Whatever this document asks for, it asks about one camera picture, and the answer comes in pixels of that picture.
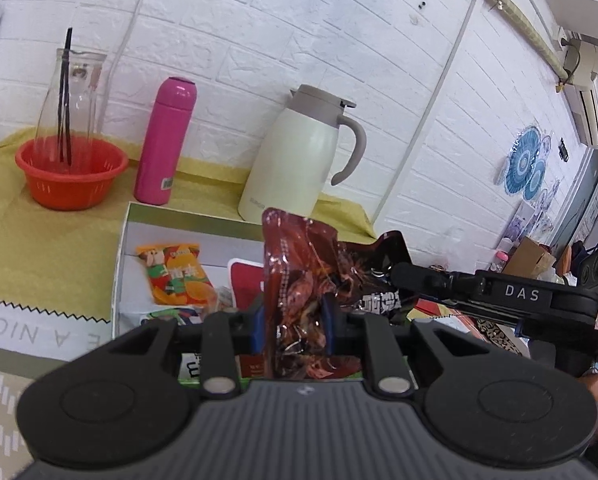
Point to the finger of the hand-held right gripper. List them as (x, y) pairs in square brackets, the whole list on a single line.
[(429, 280)]

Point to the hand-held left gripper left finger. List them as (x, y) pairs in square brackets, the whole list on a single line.
[(257, 330)]

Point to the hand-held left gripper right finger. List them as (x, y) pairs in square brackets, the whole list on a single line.
[(335, 332)]

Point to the dark snack packet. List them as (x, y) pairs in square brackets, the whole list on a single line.
[(379, 265)]

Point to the red brown snack packet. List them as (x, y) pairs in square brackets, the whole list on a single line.
[(299, 280)]

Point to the orange green snack packet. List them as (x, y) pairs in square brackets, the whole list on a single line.
[(176, 275)]

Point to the green cardboard box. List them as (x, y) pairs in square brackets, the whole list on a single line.
[(134, 280)]

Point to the red white snack packet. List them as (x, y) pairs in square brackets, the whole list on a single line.
[(246, 282)]

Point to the brown cardboard box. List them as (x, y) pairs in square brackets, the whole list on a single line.
[(529, 257)]

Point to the pink lid bottle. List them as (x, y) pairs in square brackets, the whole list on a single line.
[(500, 261)]

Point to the white thermal jug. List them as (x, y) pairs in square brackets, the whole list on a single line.
[(294, 160)]

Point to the pink thermos bottle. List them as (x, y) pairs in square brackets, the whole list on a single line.
[(166, 140)]

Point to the white air conditioner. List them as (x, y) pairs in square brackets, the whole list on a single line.
[(589, 95)]

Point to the yellow tablecloth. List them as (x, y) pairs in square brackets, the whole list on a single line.
[(44, 255)]

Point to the red plastic basket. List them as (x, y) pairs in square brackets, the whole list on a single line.
[(71, 175)]

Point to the glass carafe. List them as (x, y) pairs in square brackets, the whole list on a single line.
[(74, 100)]

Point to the black straws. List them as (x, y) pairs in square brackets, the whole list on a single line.
[(65, 95)]

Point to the wall pictures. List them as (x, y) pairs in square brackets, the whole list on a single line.
[(531, 222)]

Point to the blue round wall decorations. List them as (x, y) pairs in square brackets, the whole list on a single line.
[(526, 165)]

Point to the small black wall plaque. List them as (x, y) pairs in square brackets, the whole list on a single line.
[(563, 149)]

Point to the white wall conduit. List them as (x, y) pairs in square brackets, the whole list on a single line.
[(429, 105)]

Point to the green wall pipe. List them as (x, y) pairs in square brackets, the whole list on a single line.
[(519, 15)]

